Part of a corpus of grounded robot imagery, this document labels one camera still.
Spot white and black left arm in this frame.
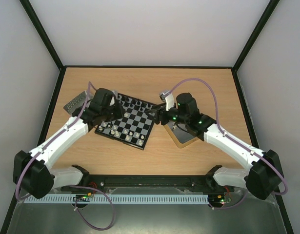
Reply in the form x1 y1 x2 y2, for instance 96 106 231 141
13 100 125 201

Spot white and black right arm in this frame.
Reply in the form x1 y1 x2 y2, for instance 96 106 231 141
146 92 284 200

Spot black chess pieces row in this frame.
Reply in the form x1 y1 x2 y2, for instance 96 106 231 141
117 94 155 115

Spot left circuit board with LED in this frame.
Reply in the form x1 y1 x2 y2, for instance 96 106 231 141
75 193 95 202

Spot circuit board with led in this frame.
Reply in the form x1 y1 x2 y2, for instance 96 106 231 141
209 194 232 206
75 193 95 202

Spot right circuit board with LED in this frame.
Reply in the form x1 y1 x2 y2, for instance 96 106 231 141
209 194 232 206

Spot black and silver chessboard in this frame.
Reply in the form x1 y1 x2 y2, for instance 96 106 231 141
94 92 161 151

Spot gold rimmed metal tin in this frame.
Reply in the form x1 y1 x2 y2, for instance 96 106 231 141
164 122 198 149

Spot silver textured metal tray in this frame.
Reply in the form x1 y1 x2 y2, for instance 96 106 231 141
63 90 87 115

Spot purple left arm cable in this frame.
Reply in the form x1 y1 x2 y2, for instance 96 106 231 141
15 81 116 230

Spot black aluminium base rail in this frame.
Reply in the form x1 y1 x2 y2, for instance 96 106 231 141
59 173 277 193

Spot light blue slotted cable duct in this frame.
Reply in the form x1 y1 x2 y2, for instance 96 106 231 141
24 194 209 204

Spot black cage frame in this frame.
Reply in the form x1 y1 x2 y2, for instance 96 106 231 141
0 0 295 234

